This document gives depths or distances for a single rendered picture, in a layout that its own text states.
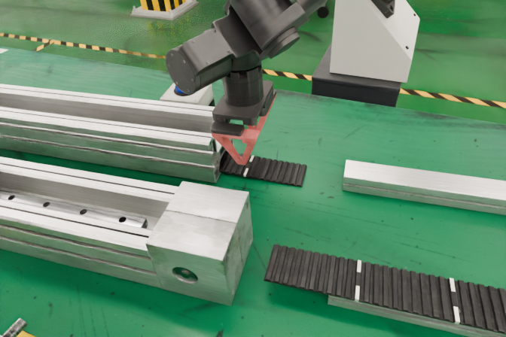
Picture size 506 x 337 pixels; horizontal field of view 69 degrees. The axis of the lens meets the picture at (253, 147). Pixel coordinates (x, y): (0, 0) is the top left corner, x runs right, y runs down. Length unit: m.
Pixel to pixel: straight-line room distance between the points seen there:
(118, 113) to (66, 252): 0.27
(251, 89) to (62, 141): 0.36
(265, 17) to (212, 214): 0.23
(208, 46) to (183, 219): 0.20
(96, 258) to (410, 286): 0.38
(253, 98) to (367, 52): 0.41
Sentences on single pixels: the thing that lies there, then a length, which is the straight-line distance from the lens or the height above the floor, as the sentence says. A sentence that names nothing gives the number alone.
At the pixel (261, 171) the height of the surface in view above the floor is 0.78.
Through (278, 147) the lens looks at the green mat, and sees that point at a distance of 0.67.
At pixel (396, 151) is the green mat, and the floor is 0.78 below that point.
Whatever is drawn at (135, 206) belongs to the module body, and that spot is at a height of 0.84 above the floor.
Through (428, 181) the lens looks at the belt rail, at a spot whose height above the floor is 0.81.
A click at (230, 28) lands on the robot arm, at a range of 0.45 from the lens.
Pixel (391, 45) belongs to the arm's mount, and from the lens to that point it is 0.85.
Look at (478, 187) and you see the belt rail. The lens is 0.61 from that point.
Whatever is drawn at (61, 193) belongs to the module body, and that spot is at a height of 0.84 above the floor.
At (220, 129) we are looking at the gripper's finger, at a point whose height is 0.90.
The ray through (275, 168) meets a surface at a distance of 0.62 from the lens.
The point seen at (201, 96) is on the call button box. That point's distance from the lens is 0.72.
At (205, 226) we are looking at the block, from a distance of 0.43.
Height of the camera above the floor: 1.20
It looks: 39 degrees down
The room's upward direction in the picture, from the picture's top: 4 degrees counter-clockwise
